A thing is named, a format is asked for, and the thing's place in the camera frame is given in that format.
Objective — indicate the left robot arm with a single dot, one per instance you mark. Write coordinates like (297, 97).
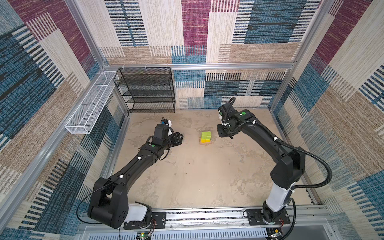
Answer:
(109, 199)

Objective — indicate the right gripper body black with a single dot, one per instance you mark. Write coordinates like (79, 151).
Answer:
(225, 130)

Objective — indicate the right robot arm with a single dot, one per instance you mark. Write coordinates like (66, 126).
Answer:
(290, 161)

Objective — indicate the white mesh wall basket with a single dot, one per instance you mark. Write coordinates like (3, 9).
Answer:
(87, 113)

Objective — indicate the aluminium front rail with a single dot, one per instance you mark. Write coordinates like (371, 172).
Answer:
(308, 222)

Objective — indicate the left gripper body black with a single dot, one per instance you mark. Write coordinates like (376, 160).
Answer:
(169, 143)

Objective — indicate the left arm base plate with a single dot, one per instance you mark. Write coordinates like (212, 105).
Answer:
(157, 221)

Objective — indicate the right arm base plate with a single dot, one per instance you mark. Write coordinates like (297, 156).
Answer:
(260, 217)

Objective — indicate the black mesh wire shelf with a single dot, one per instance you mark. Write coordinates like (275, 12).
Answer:
(147, 90)

